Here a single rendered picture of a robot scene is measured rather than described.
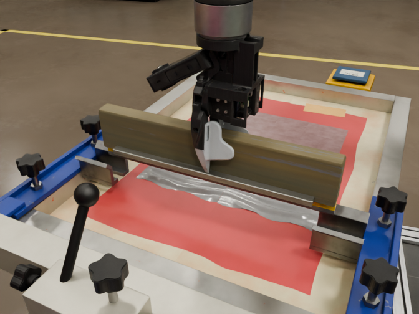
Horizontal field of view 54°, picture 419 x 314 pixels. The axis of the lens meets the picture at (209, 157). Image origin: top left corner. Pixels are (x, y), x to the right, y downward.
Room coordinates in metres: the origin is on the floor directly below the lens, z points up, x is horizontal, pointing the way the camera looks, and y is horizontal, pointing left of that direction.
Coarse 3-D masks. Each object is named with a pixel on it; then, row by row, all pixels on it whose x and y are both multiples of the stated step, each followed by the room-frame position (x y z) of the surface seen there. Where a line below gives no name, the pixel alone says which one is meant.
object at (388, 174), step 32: (192, 96) 1.05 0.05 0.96; (320, 96) 1.03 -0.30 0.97; (352, 96) 1.00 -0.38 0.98; (384, 96) 0.98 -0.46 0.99; (96, 160) 0.68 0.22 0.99; (384, 160) 0.68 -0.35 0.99; (64, 192) 0.59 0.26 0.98; (32, 224) 0.49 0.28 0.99; (64, 224) 0.49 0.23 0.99; (128, 256) 0.42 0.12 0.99; (160, 256) 0.42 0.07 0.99; (192, 288) 0.36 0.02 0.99; (224, 288) 0.36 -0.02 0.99
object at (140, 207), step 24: (264, 120) 0.91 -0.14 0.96; (144, 168) 0.70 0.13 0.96; (120, 192) 0.62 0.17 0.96; (144, 192) 0.62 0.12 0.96; (168, 192) 0.62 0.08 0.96; (96, 216) 0.55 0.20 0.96; (120, 216) 0.55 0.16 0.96; (144, 216) 0.55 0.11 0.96; (168, 216) 0.55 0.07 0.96; (192, 216) 0.55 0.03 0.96; (168, 240) 0.49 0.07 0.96
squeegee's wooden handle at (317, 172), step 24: (120, 120) 0.61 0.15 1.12; (144, 120) 0.59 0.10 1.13; (168, 120) 0.58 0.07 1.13; (120, 144) 0.61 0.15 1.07; (144, 144) 0.59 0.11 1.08; (168, 144) 0.57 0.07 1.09; (192, 144) 0.55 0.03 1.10; (240, 144) 0.52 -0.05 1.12; (264, 144) 0.51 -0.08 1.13; (288, 144) 0.50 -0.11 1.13; (216, 168) 0.53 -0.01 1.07; (240, 168) 0.51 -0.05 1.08; (264, 168) 0.50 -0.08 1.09; (288, 168) 0.48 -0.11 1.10; (312, 168) 0.47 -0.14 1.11; (336, 168) 0.46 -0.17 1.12; (312, 192) 0.47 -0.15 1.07; (336, 192) 0.45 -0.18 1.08
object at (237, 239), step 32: (288, 128) 0.87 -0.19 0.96; (320, 128) 0.87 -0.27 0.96; (352, 128) 0.87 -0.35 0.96; (352, 160) 0.73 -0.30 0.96; (224, 224) 0.53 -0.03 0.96; (256, 224) 0.53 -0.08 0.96; (288, 224) 0.53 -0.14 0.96; (224, 256) 0.46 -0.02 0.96; (256, 256) 0.46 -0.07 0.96; (288, 256) 0.46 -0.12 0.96; (320, 256) 0.46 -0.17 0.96
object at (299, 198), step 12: (132, 156) 0.58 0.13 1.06; (144, 156) 0.58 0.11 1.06; (156, 156) 0.58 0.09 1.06; (168, 168) 0.55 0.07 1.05; (180, 168) 0.54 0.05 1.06; (192, 168) 0.54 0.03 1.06; (216, 180) 0.52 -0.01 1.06; (228, 180) 0.51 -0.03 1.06; (240, 180) 0.51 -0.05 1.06; (264, 192) 0.48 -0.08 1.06; (276, 192) 0.48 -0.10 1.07; (288, 192) 0.48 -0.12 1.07; (312, 204) 0.46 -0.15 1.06
